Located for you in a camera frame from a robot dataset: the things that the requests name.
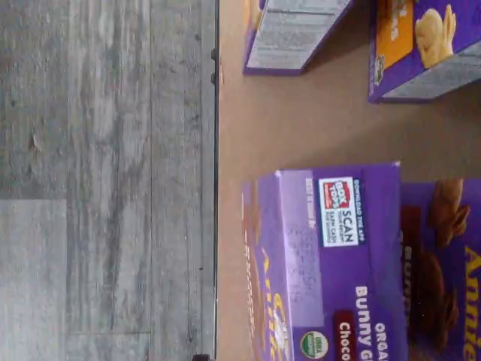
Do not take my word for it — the purple Annie's box brown patch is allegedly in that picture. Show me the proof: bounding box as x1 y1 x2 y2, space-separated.
398 178 481 361
241 161 410 361

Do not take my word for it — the brown bottom shelf board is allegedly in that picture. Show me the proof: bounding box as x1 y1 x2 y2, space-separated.
217 0 481 361

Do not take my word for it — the purple Annie's box orange patch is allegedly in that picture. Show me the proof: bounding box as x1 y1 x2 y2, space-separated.
367 0 481 105
243 0 356 77

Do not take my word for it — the black metal shelving rack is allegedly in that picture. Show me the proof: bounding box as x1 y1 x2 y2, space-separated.
209 0 221 361

